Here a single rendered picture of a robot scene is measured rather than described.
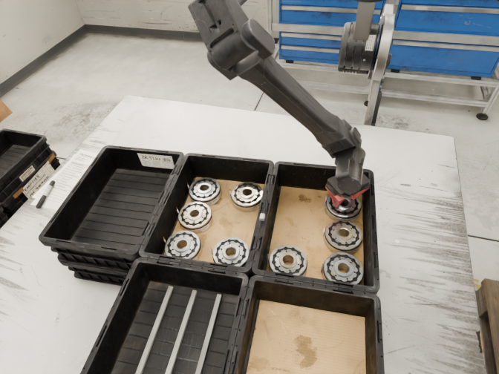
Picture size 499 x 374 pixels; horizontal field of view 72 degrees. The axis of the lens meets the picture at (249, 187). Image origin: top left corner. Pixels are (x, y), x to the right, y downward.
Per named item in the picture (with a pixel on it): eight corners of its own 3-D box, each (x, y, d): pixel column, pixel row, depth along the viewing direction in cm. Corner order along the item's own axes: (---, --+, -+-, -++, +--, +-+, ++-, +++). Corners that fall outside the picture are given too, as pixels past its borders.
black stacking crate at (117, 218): (116, 169, 127) (105, 146, 119) (191, 176, 122) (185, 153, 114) (56, 262, 102) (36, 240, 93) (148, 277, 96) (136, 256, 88)
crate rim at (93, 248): (107, 149, 120) (104, 144, 119) (187, 157, 115) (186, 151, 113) (39, 245, 95) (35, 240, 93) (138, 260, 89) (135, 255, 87)
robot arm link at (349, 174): (354, 123, 84) (323, 135, 89) (349, 154, 77) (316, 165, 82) (375, 156, 89) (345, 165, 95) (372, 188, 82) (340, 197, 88)
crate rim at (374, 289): (275, 165, 110) (275, 160, 108) (372, 174, 104) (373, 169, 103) (250, 278, 84) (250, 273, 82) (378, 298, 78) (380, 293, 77)
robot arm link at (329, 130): (250, 10, 58) (208, 41, 65) (248, 33, 56) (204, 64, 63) (363, 128, 86) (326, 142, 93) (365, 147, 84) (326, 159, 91)
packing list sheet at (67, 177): (76, 148, 154) (76, 148, 154) (121, 156, 149) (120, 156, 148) (26, 203, 134) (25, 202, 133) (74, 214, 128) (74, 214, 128)
